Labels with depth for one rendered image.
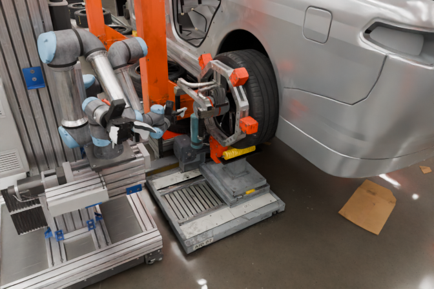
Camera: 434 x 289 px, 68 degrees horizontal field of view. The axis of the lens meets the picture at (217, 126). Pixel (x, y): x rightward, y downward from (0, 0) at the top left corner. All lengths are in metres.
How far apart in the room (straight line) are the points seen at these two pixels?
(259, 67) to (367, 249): 1.45
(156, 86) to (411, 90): 1.63
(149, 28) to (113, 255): 1.43
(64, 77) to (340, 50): 1.20
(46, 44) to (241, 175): 1.65
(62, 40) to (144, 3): 0.91
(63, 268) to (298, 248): 1.46
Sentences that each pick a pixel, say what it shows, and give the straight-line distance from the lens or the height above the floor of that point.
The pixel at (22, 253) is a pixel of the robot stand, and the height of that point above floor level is 0.21.
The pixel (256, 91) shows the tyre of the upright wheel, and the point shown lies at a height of 1.04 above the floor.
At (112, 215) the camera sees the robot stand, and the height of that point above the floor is 0.21.
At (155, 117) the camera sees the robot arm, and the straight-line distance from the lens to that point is 1.84.
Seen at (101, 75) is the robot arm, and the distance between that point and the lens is 1.45.
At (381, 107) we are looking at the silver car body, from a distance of 1.56.
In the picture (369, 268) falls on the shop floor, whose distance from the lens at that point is 2.47.
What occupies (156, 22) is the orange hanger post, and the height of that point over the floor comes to 1.30.
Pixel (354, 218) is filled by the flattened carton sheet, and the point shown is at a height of 0.01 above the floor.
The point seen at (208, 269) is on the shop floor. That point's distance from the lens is 2.22.
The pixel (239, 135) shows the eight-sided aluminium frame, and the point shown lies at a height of 0.76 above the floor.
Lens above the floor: 1.81
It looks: 31 degrees down
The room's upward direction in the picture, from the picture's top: 2 degrees clockwise
